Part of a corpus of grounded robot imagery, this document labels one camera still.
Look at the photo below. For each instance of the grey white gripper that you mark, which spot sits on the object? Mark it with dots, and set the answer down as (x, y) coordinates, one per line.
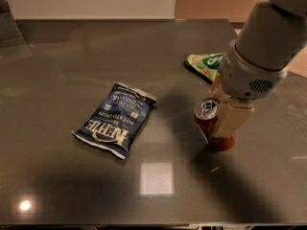
(246, 77)

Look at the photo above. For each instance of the red coke can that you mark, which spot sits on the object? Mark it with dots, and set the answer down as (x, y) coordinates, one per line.
(205, 116)

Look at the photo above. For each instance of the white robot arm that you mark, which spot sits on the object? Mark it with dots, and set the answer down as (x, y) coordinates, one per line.
(256, 61)

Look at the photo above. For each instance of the green snack bag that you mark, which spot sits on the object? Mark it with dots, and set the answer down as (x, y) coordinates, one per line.
(206, 66)

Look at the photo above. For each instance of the blue Kettle chips bag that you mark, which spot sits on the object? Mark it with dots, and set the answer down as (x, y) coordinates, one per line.
(117, 120)

